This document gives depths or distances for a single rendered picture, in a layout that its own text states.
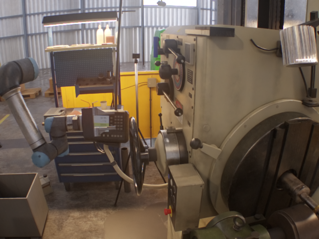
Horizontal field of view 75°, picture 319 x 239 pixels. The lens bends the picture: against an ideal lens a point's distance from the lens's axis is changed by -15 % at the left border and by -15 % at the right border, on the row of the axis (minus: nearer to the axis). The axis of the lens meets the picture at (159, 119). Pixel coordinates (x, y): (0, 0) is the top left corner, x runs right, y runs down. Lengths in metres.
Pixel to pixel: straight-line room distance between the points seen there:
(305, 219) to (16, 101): 1.19
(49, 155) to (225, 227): 0.76
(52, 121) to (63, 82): 1.95
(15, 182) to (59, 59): 1.50
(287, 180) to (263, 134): 0.25
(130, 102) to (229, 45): 2.99
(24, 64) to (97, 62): 1.86
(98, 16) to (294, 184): 2.36
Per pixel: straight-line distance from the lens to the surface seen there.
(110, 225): 2.62
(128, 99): 3.72
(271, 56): 0.97
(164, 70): 1.07
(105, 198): 2.97
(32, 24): 14.79
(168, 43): 1.15
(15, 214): 2.45
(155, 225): 2.58
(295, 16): 1.44
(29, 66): 1.18
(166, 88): 1.28
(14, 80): 1.09
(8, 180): 2.76
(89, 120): 1.11
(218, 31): 0.80
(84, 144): 2.73
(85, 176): 2.95
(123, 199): 2.92
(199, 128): 0.92
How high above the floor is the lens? 1.86
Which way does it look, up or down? 21 degrees down
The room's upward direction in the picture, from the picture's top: straight up
